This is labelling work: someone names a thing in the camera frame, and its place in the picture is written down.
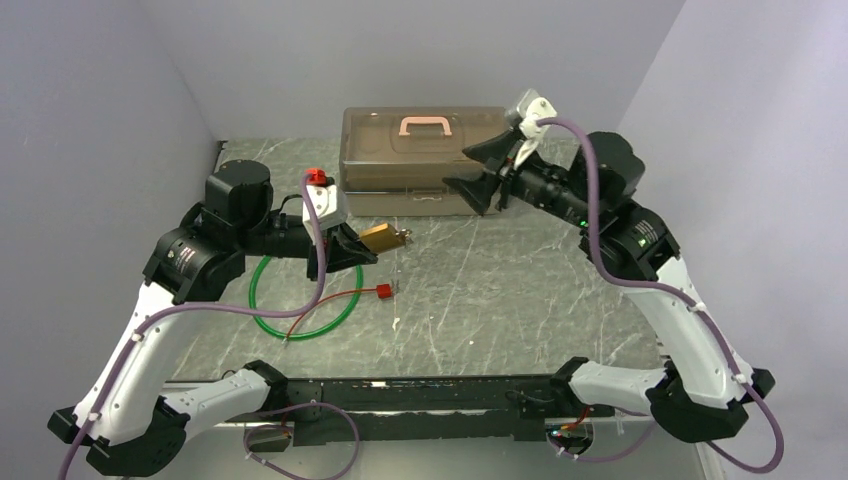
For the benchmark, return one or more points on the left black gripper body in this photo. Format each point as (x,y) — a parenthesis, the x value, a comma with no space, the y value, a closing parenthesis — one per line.
(298,243)

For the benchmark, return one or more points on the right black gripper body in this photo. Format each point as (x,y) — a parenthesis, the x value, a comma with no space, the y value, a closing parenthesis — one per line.
(544,185)

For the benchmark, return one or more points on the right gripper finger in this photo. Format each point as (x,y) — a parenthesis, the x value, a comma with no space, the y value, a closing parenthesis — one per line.
(477,192)
(493,153)

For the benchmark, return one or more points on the brass padlock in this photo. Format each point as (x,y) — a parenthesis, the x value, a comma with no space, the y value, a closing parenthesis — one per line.
(380,238)

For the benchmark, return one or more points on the silver key set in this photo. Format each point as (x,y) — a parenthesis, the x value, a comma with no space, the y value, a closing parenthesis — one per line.
(404,237)

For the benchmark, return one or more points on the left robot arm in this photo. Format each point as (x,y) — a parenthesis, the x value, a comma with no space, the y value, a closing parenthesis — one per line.
(185,276)

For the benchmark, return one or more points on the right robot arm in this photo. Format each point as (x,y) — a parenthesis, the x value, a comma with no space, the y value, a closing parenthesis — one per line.
(700,393)

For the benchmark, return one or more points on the brown translucent tool box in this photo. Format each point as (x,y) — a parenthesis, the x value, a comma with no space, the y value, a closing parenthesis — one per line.
(386,175)

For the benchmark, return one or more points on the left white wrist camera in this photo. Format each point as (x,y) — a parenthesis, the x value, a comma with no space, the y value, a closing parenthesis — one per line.
(323,201)

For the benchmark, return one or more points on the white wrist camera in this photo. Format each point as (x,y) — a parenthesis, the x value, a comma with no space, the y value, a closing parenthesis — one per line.
(323,201)
(524,116)

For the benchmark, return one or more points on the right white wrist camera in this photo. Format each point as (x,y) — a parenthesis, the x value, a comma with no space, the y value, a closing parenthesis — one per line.
(524,116)

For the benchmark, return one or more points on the pink tool box handle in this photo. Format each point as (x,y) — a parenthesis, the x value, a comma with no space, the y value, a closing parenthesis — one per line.
(408,121)

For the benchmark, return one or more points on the aluminium frame rail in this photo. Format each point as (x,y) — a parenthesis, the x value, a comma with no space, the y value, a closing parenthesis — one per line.
(248,390)

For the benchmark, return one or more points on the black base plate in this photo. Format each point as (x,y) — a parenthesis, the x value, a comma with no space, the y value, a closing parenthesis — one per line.
(522,407)

